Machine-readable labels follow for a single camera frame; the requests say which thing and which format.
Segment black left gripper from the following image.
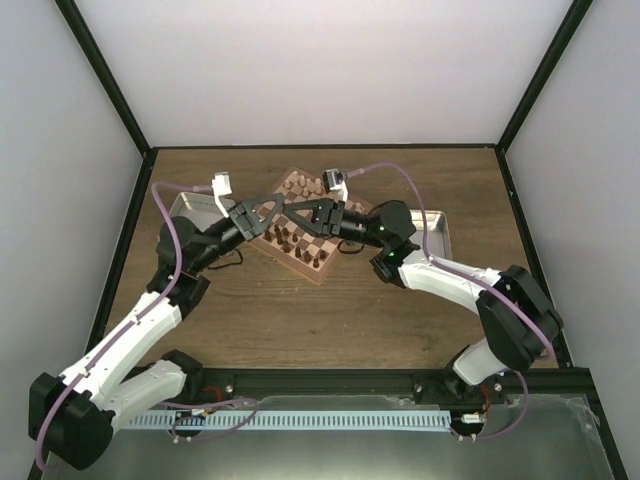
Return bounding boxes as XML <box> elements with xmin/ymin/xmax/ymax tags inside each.
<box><xmin>192</xmin><ymin>193</ymin><xmax>286</xmax><ymax>273</ymax></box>

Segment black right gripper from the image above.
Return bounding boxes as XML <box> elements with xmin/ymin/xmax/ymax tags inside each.
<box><xmin>283</xmin><ymin>199</ymin><xmax>387</xmax><ymax>250</ymax></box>

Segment gold tin box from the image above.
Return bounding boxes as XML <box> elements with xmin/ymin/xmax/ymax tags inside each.
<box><xmin>410</xmin><ymin>209</ymin><xmax>453</xmax><ymax>260</ymax></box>

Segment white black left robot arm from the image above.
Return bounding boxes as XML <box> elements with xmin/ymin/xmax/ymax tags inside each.
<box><xmin>28</xmin><ymin>201</ymin><xmax>273</xmax><ymax>471</ymax></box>

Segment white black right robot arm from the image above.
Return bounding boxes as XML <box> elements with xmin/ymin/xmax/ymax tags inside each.
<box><xmin>243</xmin><ymin>194</ymin><xmax>563</xmax><ymax>403</ymax></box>

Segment wooden chess board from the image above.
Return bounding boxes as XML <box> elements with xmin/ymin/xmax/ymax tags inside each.
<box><xmin>249</xmin><ymin>167</ymin><xmax>375</xmax><ymax>286</ymax></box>

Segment pink tin box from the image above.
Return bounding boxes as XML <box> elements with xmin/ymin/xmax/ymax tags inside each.
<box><xmin>169</xmin><ymin>192</ymin><xmax>223</xmax><ymax>225</ymax></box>

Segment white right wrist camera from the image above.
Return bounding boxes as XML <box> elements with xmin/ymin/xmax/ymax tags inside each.
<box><xmin>322</xmin><ymin>168</ymin><xmax>348</xmax><ymax>202</ymax></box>

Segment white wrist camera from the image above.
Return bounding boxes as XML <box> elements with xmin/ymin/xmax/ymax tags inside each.
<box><xmin>322</xmin><ymin>168</ymin><xmax>348</xmax><ymax>202</ymax></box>
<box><xmin>211</xmin><ymin>172</ymin><xmax>232</xmax><ymax>218</ymax></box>

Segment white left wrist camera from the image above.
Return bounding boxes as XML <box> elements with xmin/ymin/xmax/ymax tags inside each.
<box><xmin>211</xmin><ymin>172</ymin><xmax>232</xmax><ymax>218</ymax></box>

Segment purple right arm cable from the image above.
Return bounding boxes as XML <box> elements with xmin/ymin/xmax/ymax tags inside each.
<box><xmin>342</xmin><ymin>162</ymin><xmax>557</xmax><ymax>441</ymax></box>

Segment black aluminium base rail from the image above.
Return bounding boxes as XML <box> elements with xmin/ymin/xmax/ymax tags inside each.
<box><xmin>169</xmin><ymin>367</ymin><xmax>595</xmax><ymax>408</ymax></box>

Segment white slotted cable duct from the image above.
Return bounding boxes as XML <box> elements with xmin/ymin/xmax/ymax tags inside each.
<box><xmin>124</xmin><ymin>410</ymin><xmax>451</xmax><ymax>432</ymax></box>

